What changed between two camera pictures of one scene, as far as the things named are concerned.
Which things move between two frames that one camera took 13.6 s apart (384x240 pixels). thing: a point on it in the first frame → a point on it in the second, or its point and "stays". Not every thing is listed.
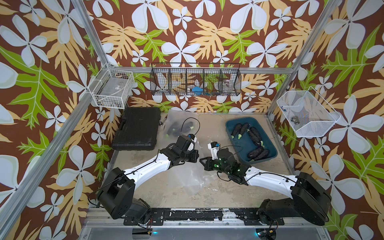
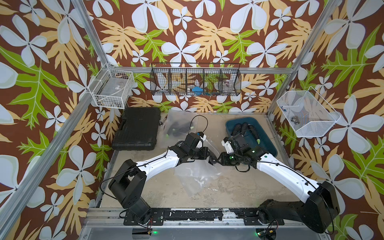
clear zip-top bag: (192, 177) stays
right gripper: (209, 160) → (222, 160)
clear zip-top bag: (180, 122) stays
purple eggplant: (176, 129) stays
